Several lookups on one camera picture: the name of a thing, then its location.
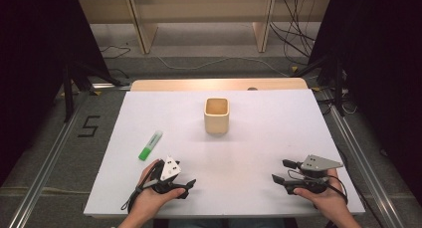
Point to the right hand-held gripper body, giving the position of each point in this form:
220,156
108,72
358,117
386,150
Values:
313,176

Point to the person's right hand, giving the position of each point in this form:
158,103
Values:
326,199

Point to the person's left hand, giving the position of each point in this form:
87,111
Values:
149,198

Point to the beige square pen holder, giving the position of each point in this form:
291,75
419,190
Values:
216,120

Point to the black metal stand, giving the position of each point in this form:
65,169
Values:
71,88
331,78

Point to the aluminium floor rail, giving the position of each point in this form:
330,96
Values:
43,175
365,165

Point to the green highlighter pen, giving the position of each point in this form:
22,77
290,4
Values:
151,145

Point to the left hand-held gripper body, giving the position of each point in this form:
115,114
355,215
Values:
169,170

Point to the black curtain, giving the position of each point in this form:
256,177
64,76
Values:
40,72
381,72

